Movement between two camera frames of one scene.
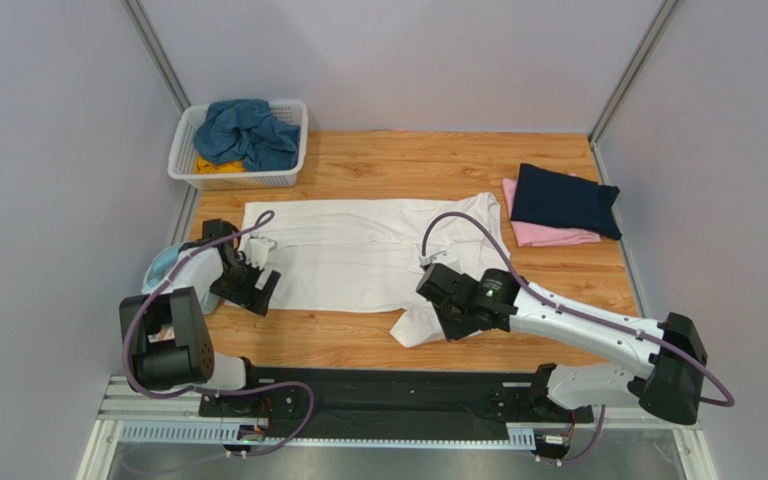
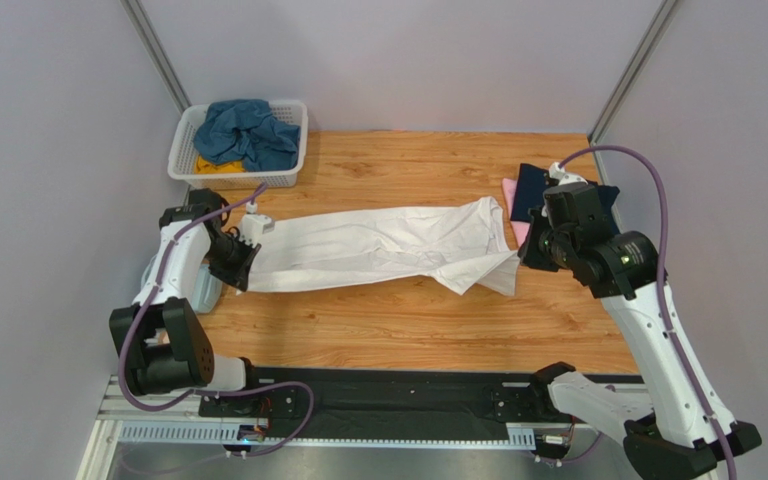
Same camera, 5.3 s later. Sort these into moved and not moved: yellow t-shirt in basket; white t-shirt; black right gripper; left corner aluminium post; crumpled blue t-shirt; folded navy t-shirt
Moved: white t-shirt; black right gripper
Not moved: left corner aluminium post; folded navy t-shirt; yellow t-shirt in basket; crumpled blue t-shirt
